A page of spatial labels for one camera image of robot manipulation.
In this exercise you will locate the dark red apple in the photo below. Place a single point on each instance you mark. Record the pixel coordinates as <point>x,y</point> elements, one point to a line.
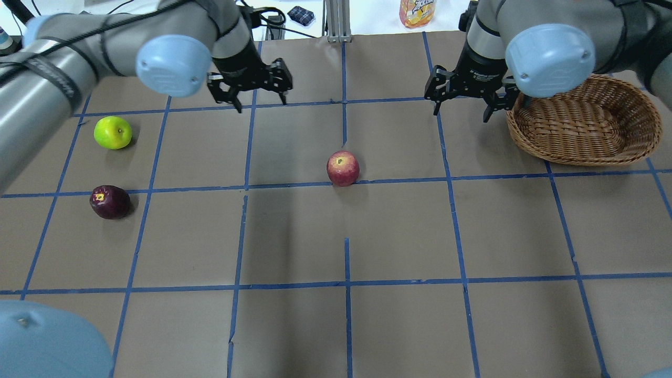
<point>110,202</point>

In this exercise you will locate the orange drink bottle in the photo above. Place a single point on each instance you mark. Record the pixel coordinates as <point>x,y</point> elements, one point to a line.
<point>416,14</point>

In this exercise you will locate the dark blue pouch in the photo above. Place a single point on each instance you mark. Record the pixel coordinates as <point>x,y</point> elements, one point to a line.
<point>301,15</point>

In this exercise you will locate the wicker basket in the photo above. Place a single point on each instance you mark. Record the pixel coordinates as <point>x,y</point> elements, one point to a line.
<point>603,122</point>

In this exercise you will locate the red yellow apple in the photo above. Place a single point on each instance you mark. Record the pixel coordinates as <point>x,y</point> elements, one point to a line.
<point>343,168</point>

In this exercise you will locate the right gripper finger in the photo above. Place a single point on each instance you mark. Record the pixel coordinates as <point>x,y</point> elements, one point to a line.
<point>440,87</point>
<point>496,102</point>

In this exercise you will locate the black power adapter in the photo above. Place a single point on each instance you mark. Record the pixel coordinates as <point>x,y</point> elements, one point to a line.
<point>274,27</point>

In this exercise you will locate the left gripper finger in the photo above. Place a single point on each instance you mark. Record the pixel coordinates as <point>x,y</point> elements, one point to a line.
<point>280,79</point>
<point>214,84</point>

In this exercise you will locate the aluminium frame post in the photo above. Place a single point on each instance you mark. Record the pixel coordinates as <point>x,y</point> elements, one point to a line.
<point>337,21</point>

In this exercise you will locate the green apple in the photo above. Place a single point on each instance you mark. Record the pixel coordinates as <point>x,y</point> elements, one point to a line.
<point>113,133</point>

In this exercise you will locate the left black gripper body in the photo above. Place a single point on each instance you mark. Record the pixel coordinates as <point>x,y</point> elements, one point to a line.
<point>242,67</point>

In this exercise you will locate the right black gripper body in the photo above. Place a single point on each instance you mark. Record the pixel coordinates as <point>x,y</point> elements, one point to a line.
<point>479,72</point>

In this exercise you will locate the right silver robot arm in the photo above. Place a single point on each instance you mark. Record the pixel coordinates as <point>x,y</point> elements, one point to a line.
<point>543,48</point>

